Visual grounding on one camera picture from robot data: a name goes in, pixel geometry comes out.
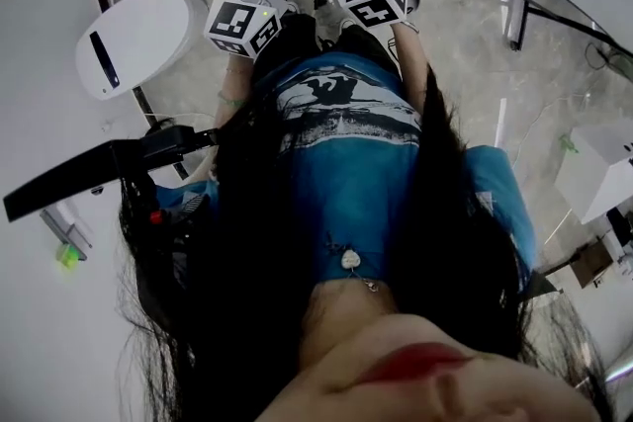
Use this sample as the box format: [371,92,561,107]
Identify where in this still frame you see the blue printed t-shirt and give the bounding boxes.
[157,51,539,287]

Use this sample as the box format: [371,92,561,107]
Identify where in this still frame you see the black trousers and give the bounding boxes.
[250,12,403,81]

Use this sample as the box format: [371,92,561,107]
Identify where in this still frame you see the white oval lid appliance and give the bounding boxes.
[74,0,210,102]

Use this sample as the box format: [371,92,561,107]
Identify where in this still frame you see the white cabinet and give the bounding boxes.
[553,121,633,226]

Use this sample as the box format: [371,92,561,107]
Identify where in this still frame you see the black floor cable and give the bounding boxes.
[585,41,633,83]

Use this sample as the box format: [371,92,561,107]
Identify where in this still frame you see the black head-mounted device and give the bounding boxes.
[2,125,220,223]

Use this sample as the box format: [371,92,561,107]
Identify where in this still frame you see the person's left forearm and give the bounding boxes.
[190,51,261,187]

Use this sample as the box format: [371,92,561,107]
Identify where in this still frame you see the person's right forearm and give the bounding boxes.
[392,20,432,116]

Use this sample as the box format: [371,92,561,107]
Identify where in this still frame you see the white pendant necklace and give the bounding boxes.
[325,231,383,294]

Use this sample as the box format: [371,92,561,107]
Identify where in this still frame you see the green bracelet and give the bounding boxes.
[217,91,247,111]

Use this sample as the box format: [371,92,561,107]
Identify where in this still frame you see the person's face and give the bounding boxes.
[255,281,603,422]

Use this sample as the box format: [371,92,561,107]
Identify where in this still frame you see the brown cardboard box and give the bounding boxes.
[568,239,617,291]

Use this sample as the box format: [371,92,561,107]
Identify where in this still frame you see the grey wall shelf, green item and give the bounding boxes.
[40,201,94,271]

